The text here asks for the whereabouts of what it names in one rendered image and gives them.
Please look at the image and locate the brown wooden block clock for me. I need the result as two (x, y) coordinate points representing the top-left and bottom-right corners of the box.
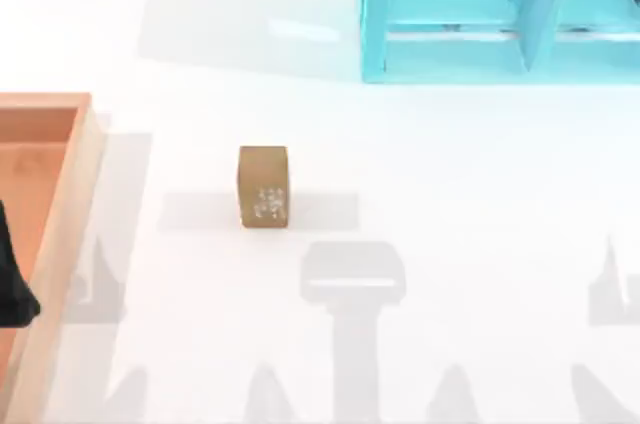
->
(236, 145), (293, 231)

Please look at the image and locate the light blue rack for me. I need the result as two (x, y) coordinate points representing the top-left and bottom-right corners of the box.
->
(357, 0), (640, 86)

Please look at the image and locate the shallow salmon-coloured box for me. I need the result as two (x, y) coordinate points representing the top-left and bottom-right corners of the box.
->
(0, 92), (108, 424)

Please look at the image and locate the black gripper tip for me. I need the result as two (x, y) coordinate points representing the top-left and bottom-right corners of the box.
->
(0, 200), (42, 330)

